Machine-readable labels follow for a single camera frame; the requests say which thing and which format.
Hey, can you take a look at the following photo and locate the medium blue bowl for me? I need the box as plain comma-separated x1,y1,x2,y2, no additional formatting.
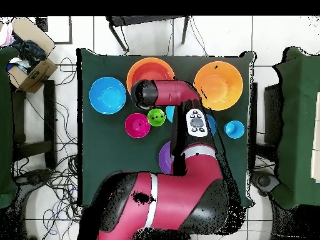
206,114,218,137

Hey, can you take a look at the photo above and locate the pink bowl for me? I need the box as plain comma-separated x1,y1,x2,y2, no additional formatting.
124,112,151,139

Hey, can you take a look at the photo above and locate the tangle of floor cables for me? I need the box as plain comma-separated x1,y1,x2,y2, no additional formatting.
14,57,96,236

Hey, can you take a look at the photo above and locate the blue cup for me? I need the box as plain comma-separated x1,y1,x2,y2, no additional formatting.
223,119,246,140

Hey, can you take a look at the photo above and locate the beige board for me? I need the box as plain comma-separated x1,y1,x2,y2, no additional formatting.
311,104,320,183

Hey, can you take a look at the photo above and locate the dark green tablecloth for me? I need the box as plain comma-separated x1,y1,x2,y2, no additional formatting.
76,47,256,208

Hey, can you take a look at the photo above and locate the black bench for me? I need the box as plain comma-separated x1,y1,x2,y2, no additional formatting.
11,79,57,171

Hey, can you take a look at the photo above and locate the cardboard box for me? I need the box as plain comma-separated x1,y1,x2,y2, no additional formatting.
7,17,58,94

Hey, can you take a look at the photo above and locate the red-orange bowl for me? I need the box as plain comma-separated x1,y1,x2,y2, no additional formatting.
131,61,172,95

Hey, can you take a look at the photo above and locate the large orange bowl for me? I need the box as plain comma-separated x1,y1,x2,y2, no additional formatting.
126,57,176,97
193,61,244,111

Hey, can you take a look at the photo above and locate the green cloth covered table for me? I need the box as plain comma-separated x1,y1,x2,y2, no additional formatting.
0,46,18,208
272,46,320,210

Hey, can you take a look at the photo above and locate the small light blue bowl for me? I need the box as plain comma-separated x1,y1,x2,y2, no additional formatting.
165,106,176,123

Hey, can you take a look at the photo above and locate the black metal stand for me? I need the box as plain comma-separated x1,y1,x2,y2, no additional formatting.
106,15,191,53

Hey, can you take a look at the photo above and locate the large blue bowl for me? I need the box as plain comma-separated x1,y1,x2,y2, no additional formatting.
89,76,128,116

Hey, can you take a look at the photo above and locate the green cup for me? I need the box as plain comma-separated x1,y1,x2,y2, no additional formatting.
147,107,167,128

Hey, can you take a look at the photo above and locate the purple bowl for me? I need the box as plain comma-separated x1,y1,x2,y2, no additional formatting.
158,141,175,175

